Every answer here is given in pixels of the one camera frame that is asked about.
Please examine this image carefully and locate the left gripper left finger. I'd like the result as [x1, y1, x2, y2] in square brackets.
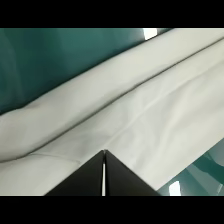
[45, 149, 106, 197]

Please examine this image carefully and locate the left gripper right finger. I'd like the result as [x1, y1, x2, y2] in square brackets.
[104, 149, 161, 197]

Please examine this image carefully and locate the white shirt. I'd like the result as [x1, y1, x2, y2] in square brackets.
[0, 28, 224, 197]

